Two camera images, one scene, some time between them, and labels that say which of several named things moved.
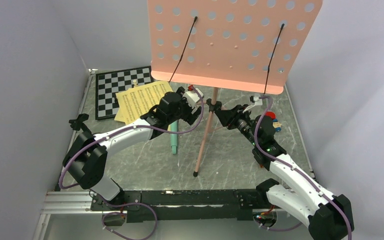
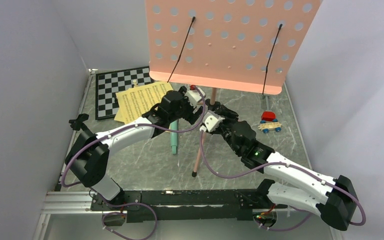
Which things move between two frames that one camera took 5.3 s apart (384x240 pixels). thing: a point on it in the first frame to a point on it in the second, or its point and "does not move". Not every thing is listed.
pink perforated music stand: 248,45 does not move
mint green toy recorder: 173,137 does not move
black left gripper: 189,117 does not move
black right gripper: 229,118 to 232,116
